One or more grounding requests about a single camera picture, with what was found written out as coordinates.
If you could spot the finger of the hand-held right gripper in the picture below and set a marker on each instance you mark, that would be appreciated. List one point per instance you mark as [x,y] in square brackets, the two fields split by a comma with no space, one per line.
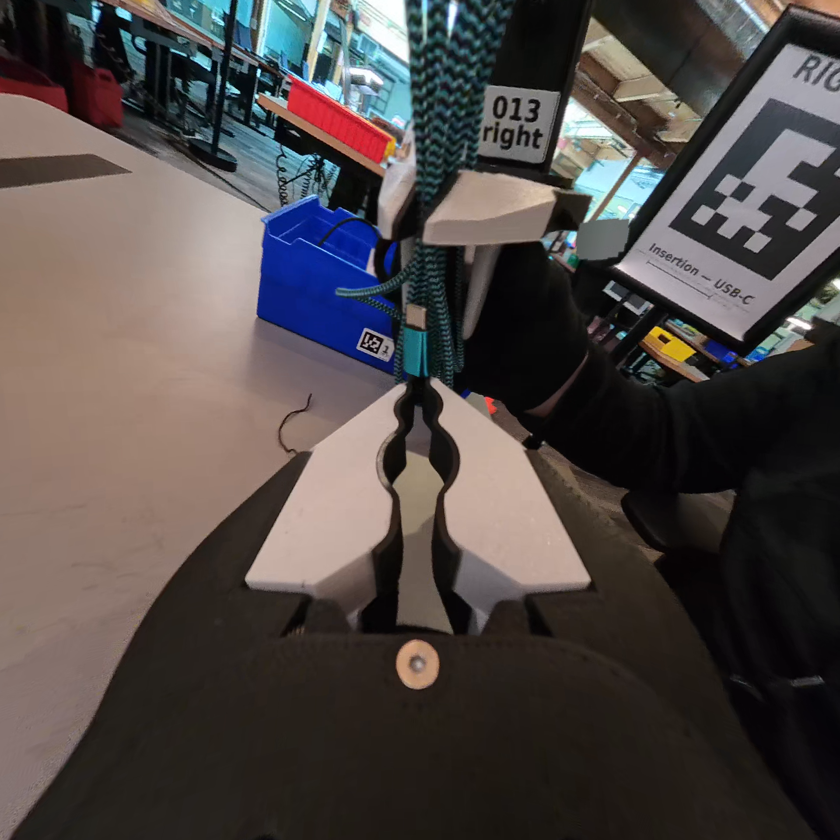
[492,210]
[397,197]

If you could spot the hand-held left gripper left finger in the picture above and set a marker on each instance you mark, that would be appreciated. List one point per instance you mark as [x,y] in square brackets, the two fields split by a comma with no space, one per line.
[315,525]

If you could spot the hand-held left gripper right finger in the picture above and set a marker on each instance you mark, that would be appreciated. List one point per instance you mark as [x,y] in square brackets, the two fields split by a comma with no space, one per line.
[518,525]

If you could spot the black twist tie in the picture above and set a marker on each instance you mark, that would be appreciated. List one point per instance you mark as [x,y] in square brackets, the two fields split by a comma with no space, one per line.
[289,421]

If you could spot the person's right forearm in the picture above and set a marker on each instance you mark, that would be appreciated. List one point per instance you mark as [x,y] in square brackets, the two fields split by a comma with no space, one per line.
[689,420]

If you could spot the red plastic bin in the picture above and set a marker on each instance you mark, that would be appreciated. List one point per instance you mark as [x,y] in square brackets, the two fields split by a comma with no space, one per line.
[334,118]

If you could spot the tagged blue plastic bin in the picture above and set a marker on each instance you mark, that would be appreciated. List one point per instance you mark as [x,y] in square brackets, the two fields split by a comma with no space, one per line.
[302,308]

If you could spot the wooden workshop table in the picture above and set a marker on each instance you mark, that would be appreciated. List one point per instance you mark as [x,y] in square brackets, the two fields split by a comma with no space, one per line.
[269,103]

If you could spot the black stanchion pole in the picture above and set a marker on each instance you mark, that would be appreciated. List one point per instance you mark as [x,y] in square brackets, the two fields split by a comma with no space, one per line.
[213,159]

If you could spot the yellow plastic bin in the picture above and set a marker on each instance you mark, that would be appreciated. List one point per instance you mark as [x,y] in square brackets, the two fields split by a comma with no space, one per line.
[669,344]

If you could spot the black framed marker sign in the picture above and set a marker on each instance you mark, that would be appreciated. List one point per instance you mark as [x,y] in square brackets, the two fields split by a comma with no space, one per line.
[754,197]

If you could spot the person's black jacket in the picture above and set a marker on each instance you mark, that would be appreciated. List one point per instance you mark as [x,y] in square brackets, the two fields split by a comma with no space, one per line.
[787,590]

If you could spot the red plastic case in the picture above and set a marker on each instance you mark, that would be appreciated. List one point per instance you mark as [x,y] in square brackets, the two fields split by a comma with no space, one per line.
[98,98]
[33,88]

